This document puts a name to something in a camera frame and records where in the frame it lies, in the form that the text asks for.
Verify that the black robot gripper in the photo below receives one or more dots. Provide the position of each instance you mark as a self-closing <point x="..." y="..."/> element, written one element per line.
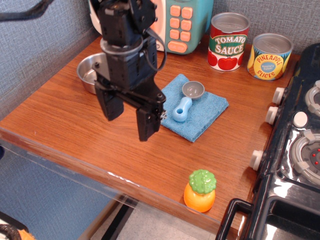
<point x="128" y="76"/>

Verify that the blue spoon with grey bowl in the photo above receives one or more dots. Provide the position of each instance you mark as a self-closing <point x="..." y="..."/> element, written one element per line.
<point x="192" y="90"/>

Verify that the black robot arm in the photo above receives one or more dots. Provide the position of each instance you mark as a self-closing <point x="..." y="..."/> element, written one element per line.
<point x="127" y="75"/>

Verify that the blue folded towel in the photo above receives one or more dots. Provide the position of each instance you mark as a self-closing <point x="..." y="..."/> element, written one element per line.
<point x="200" y="116"/>

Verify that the small steel pan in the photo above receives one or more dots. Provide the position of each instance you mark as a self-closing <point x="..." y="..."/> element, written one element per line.
<point x="87" y="74"/>

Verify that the toy microwave oven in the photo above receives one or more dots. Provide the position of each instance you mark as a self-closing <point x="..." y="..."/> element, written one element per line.
<point x="177" y="25"/>

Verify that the orange toy fruit green top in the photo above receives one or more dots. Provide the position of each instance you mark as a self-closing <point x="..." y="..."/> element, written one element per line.
<point x="200" y="191"/>

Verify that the tomato sauce can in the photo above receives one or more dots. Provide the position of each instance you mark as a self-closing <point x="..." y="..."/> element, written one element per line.
<point x="227" y="41"/>

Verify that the white stove knob lower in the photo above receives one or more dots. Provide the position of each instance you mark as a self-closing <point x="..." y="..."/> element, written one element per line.
<point x="255" y="159"/>

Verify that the white stove knob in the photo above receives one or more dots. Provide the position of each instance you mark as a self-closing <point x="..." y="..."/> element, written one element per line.
<point x="255" y="159"/>
<point x="278" y="95"/>
<point x="271" y="114"/>

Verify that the white stove knob middle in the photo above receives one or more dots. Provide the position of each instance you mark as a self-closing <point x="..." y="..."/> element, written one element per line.
<point x="271" y="114"/>

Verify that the white stove knob upper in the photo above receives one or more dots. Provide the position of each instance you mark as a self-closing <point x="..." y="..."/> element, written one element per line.
<point x="278" y="95"/>

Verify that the pineapple slices can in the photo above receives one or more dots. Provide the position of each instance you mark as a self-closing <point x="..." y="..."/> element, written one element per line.
<point x="269" y="56"/>

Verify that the black toy stove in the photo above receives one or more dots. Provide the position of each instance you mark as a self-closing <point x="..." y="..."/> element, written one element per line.
<point x="286" y="193"/>

